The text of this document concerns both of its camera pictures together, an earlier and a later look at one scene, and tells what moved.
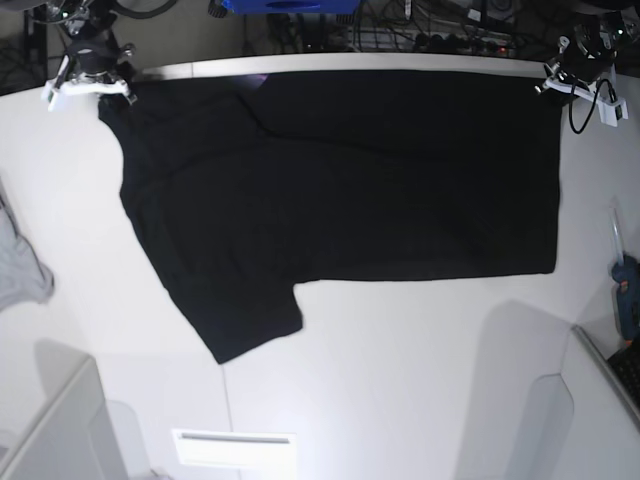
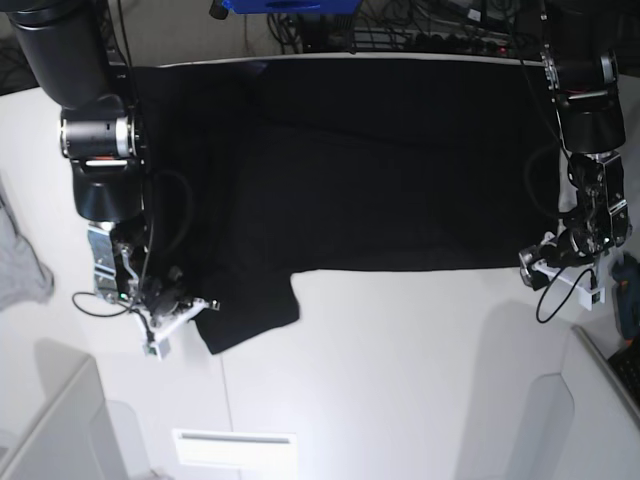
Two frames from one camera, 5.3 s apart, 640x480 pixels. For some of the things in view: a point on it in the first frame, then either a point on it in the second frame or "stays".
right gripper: (581, 61) to (563, 254)
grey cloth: (23, 279) stays
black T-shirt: (242, 184) stays
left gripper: (96, 67) to (164, 303)
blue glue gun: (625, 272) stays
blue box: (292, 7) stays
